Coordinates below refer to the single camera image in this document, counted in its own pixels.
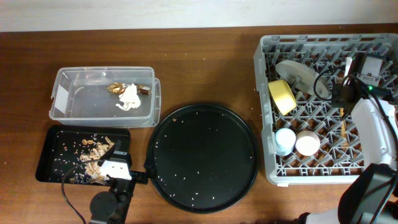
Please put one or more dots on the grey dishwasher rack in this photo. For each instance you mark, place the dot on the grey dishwasher rack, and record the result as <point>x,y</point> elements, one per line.
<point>338,160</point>

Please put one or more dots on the white tissue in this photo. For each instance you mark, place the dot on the white tissue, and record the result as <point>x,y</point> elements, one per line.
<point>129,99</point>

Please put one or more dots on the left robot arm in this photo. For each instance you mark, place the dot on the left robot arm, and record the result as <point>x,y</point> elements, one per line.
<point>112,206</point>

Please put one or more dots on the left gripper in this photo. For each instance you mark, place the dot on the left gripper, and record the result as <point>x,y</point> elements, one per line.
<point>142,178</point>

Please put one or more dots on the round black serving tray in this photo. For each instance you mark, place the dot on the round black serving tray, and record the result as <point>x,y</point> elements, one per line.
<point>205,156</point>

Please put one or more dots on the pink cup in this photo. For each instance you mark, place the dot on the pink cup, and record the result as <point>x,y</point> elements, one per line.
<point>307,143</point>

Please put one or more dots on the gold foil wrapper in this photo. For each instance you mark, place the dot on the gold foil wrapper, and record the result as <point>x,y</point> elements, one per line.
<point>119,88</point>

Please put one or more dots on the blue cup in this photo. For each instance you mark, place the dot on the blue cup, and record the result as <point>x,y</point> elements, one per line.
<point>285,140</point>

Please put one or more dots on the grey plate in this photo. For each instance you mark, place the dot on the grey plate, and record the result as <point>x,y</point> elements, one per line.
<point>304,77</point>

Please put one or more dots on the clear plastic bin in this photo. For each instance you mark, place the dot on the clear plastic bin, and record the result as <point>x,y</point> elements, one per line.
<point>81,97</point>

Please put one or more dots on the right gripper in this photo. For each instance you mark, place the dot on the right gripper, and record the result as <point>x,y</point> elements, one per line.
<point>334,89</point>

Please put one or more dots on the yellow bowl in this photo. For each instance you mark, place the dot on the yellow bowl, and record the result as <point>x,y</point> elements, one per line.
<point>282,96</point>

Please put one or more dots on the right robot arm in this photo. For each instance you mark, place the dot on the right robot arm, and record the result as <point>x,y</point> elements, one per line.
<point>371,108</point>

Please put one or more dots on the wooden chopstick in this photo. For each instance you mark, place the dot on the wooden chopstick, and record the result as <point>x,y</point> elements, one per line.
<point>343,126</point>

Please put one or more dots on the food scraps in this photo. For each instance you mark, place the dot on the food scraps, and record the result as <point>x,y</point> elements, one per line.
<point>93,155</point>

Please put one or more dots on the black rectangular tray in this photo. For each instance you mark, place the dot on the black rectangular tray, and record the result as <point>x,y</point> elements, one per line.
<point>57,134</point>

